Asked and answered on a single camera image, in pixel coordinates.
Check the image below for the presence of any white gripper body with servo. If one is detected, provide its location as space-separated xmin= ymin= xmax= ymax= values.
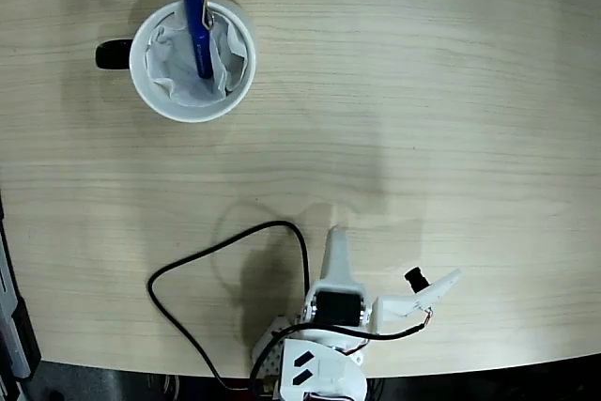
xmin=294 ymin=280 xmax=379 ymax=341

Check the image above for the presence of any black cable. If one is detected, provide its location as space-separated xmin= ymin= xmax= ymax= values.
xmin=146 ymin=220 xmax=436 ymax=395

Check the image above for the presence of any black camera on white bracket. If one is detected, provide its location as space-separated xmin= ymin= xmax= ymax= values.
xmin=375 ymin=267 xmax=463 ymax=327

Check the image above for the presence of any white perforated block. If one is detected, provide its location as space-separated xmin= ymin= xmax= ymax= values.
xmin=252 ymin=315 xmax=295 ymax=374

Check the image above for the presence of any crumpled white tissue paper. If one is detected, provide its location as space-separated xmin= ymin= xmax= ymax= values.
xmin=144 ymin=10 xmax=249 ymax=109

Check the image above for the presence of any blue pen with gold clip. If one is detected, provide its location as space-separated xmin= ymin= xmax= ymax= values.
xmin=179 ymin=0 xmax=215 ymax=81

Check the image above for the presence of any white mug with black handle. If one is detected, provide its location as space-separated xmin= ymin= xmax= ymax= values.
xmin=94 ymin=0 xmax=258 ymax=124

